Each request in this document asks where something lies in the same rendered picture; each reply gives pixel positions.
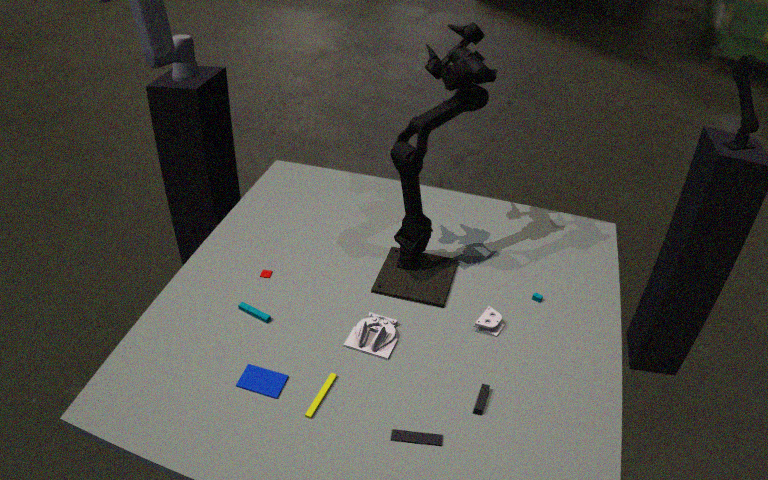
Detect teal rectangular bar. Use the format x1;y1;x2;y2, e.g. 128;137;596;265
238;302;271;324

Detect blue flat rectangular plate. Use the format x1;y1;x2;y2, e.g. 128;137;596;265
236;364;289;399

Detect yellow flat bar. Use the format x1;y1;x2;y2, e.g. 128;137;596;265
305;373;337;419

